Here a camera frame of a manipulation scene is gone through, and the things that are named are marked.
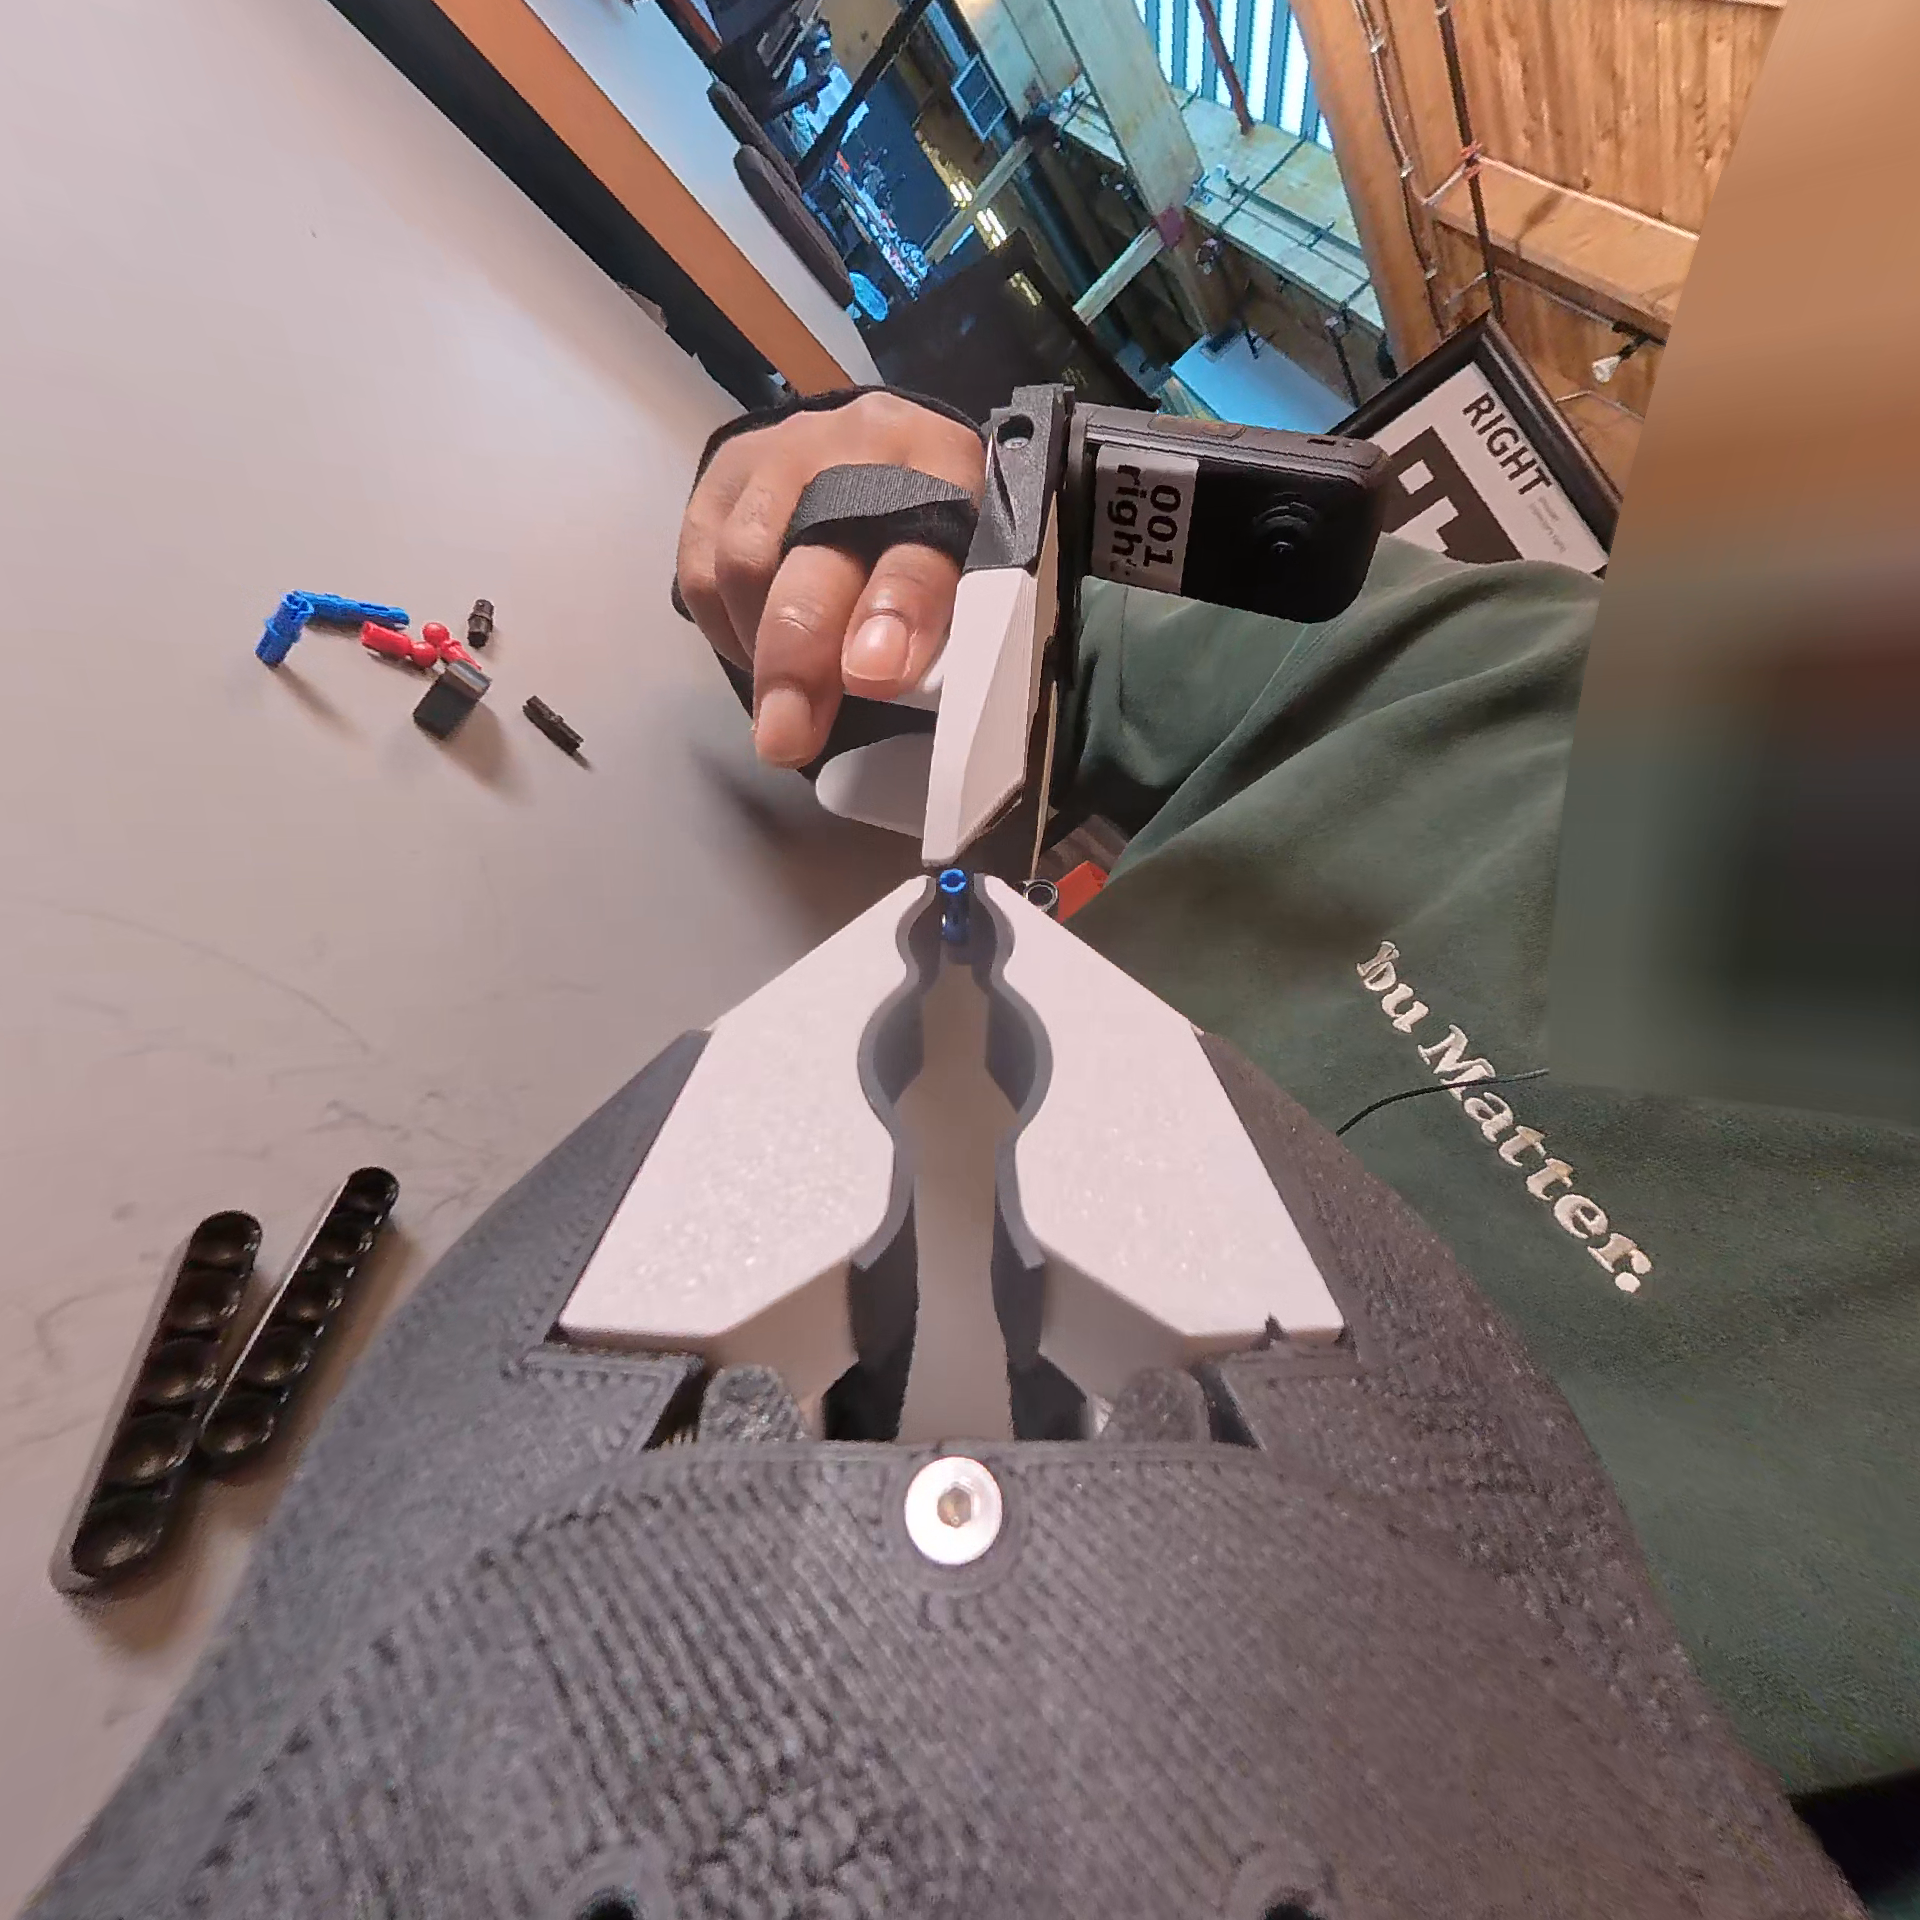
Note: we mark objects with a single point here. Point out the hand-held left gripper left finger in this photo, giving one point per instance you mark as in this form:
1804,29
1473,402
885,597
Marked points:
750,1184

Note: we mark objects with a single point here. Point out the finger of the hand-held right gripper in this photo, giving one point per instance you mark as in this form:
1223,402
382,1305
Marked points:
991,691
1052,661

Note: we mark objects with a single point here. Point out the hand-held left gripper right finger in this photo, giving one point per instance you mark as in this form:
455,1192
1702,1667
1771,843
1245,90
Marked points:
1156,1201

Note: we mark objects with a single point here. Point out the blue lego pin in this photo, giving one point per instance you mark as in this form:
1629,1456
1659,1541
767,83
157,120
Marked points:
348,607
276,633
955,900

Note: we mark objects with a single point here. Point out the red lego pin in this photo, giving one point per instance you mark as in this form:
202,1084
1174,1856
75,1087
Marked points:
387,639
436,643

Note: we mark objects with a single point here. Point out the black double lego beam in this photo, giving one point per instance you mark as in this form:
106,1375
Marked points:
159,1394

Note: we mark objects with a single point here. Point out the black curved lego piece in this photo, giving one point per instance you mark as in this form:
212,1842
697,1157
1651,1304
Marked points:
451,701

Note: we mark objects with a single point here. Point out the black framed white sign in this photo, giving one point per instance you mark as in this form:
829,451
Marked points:
1501,465

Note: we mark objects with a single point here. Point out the black rubber tire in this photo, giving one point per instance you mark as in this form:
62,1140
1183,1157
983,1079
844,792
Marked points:
788,217
739,106

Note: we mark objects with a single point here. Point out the green sweatshirt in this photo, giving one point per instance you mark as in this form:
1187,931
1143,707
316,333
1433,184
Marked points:
1651,1499

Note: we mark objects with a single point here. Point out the orange edged table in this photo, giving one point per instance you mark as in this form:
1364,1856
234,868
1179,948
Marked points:
601,136

